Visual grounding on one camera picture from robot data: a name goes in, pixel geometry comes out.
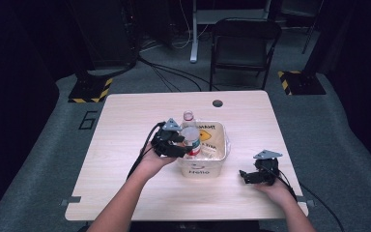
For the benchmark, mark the dark cabinet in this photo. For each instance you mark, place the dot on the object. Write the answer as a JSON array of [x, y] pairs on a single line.
[[103, 32]]

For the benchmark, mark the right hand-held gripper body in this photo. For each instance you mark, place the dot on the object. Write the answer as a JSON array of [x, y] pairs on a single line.
[[267, 170]]

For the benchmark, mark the grey metal table bracket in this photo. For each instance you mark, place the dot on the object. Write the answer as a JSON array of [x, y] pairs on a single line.
[[71, 200], [307, 203]]

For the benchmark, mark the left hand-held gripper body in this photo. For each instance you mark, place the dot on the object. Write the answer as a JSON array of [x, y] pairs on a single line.
[[164, 141]]

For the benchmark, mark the person's left hand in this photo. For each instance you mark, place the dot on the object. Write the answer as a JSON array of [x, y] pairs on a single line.
[[153, 161]]

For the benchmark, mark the dark curtain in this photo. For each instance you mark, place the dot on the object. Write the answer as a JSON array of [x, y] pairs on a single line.
[[9, 80], [360, 64]]

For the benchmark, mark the person's right hand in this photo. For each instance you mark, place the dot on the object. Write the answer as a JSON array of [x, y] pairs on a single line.
[[278, 191]]

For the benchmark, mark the white printed plastic bin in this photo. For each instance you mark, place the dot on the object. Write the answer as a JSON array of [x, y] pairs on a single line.
[[203, 169]]

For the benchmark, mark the black stand base striped edge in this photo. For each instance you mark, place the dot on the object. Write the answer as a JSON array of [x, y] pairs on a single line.
[[302, 83], [88, 90]]

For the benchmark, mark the clear plastic bottle red label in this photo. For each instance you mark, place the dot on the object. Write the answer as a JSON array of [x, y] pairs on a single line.
[[190, 135]]

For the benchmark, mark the black folding chair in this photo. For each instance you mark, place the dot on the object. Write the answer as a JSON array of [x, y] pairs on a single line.
[[243, 48]]

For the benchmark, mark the white desk frame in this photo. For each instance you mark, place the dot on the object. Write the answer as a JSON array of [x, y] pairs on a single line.
[[194, 38]]

